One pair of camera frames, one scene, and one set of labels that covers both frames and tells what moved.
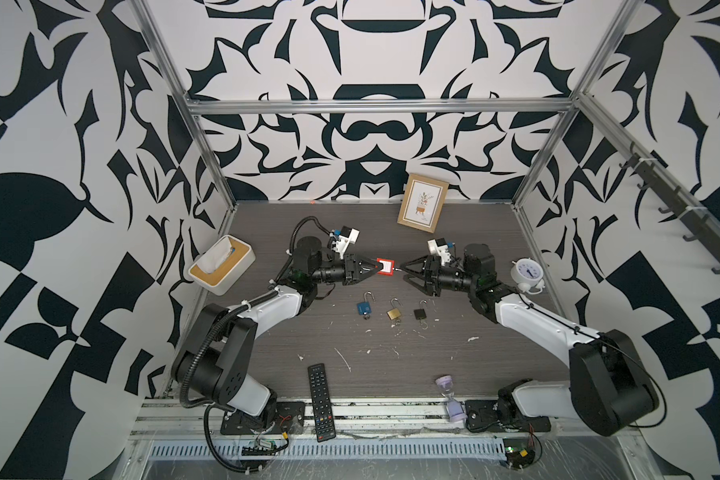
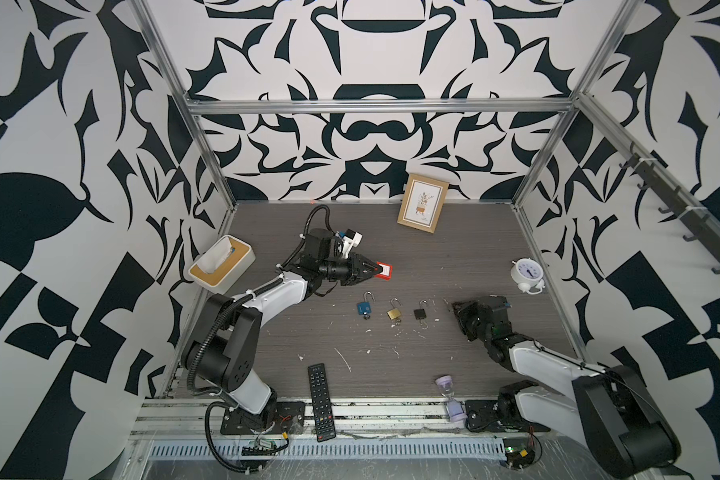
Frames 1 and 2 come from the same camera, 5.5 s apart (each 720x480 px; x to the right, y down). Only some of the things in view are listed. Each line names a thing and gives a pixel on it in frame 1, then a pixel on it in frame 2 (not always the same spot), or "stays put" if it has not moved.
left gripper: x=350 y=268 stays put
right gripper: x=433 y=268 -> x=470 y=306
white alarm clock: x=528 y=274 stays put
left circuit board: x=264 y=448 stays put
